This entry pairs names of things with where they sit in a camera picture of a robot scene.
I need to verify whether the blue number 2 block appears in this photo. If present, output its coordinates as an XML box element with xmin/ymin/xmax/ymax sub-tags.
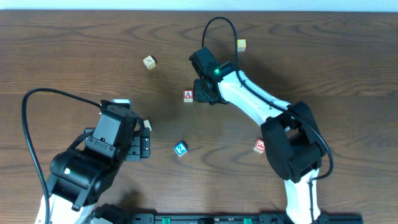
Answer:
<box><xmin>174</xmin><ymin>141</ymin><xmax>188</xmax><ymax>157</ymax></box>

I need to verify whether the wooden block with dragonfly drawing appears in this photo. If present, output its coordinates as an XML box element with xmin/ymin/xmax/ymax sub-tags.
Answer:
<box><xmin>143</xmin><ymin>55</ymin><xmax>157</xmax><ymax>70</ymax></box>

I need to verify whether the red letter E block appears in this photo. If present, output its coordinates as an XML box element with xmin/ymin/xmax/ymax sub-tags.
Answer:
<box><xmin>253</xmin><ymin>139</ymin><xmax>266</xmax><ymax>154</ymax></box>

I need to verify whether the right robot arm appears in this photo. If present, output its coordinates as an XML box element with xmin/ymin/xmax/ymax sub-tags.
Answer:
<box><xmin>189</xmin><ymin>47</ymin><xmax>331</xmax><ymax>223</ymax></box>

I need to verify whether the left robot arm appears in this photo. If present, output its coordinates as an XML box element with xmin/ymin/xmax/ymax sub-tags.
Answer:
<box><xmin>35</xmin><ymin>99</ymin><xmax>150</xmax><ymax>223</ymax></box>

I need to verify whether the yellow-topped wooden block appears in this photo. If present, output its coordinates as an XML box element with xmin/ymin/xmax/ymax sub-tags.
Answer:
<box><xmin>237</xmin><ymin>39</ymin><xmax>247</xmax><ymax>52</ymax></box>

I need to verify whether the black mounting rail with bases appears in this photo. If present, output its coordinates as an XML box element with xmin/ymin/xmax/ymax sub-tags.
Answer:
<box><xmin>83</xmin><ymin>203</ymin><xmax>364</xmax><ymax>224</ymax></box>

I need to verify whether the plain wooden number 5 block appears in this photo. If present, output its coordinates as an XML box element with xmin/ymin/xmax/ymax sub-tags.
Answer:
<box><xmin>144</xmin><ymin>119</ymin><xmax>152</xmax><ymax>131</ymax></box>

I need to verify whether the red letter A block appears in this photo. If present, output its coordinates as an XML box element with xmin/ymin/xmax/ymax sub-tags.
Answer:
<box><xmin>183</xmin><ymin>90</ymin><xmax>193</xmax><ymax>103</ymax></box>

